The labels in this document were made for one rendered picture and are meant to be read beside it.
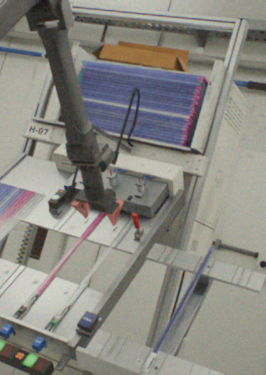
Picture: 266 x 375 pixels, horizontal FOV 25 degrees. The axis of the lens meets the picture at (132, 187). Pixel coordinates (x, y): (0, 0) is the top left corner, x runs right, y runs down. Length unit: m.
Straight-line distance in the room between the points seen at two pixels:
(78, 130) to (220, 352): 2.20
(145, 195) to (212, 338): 1.70
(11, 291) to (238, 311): 1.91
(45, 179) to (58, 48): 0.82
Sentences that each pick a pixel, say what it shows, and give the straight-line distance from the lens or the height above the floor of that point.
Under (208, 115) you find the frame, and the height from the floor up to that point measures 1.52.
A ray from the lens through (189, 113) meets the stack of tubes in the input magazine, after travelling 2.08.
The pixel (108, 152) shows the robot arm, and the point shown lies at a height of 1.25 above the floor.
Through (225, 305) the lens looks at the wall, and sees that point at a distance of 3.49.
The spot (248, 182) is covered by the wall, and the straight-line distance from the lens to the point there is 3.53.
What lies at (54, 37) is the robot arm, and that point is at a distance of 1.48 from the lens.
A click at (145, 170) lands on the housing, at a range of 2.02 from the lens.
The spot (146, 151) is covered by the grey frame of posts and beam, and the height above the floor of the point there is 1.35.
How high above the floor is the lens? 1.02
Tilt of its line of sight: 5 degrees up
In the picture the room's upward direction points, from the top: 16 degrees clockwise
